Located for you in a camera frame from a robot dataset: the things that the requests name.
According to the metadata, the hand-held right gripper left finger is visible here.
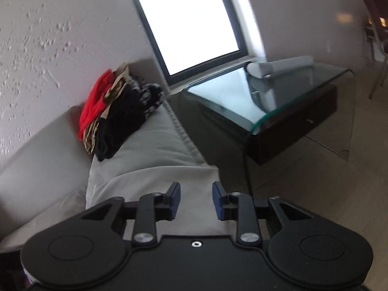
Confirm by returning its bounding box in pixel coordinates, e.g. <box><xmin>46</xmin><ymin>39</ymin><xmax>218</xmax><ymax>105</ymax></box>
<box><xmin>80</xmin><ymin>182</ymin><xmax>182</xmax><ymax>246</ymax></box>

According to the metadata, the dark red chair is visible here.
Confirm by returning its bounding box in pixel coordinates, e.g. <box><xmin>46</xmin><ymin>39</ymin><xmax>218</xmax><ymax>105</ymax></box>
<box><xmin>353</xmin><ymin>0</ymin><xmax>388</xmax><ymax>99</ymax></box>

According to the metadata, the beige garment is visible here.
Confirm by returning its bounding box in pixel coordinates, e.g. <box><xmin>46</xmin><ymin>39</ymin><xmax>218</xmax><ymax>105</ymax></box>
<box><xmin>83</xmin><ymin>62</ymin><xmax>132</xmax><ymax>155</ymax></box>

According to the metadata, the white T-shirt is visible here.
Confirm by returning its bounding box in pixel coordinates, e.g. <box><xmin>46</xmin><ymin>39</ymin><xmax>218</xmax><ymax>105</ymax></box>
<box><xmin>86</xmin><ymin>165</ymin><xmax>222</xmax><ymax>237</ymax></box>

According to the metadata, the grey sofa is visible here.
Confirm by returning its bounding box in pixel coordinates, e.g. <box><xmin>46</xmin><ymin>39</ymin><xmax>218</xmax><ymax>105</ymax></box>
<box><xmin>0</xmin><ymin>57</ymin><xmax>220</xmax><ymax>252</ymax></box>

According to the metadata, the glass side table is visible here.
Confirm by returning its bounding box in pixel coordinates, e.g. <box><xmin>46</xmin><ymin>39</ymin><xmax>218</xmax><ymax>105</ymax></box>
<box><xmin>177</xmin><ymin>57</ymin><xmax>355</xmax><ymax>194</ymax></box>

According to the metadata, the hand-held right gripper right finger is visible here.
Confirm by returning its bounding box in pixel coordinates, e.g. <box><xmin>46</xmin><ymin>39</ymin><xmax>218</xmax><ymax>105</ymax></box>
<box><xmin>212</xmin><ymin>181</ymin><xmax>316</xmax><ymax>246</ymax></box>

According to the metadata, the black low cabinet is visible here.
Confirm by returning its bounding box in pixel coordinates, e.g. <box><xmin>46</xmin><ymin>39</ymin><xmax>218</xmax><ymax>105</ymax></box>
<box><xmin>194</xmin><ymin>83</ymin><xmax>338</xmax><ymax>167</ymax></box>

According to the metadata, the white cylindrical device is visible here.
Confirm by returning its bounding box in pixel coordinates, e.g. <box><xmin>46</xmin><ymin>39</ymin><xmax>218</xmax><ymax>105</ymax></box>
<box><xmin>246</xmin><ymin>55</ymin><xmax>314</xmax><ymax>79</ymax></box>

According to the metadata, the red garment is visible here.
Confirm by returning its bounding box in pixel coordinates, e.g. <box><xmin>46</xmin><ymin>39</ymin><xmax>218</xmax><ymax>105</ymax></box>
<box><xmin>78</xmin><ymin>69</ymin><xmax>116</xmax><ymax>141</ymax></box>

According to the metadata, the black and grey striped garment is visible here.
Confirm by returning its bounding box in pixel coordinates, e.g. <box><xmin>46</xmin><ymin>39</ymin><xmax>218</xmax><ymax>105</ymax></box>
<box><xmin>130</xmin><ymin>74</ymin><xmax>166</xmax><ymax>122</ymax></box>

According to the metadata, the window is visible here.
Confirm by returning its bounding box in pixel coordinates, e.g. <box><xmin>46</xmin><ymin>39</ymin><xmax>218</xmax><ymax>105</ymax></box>
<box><xmin>124</xmin><ymin>0</ymin><xmax>267</xmax><ymax>87</ymax></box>

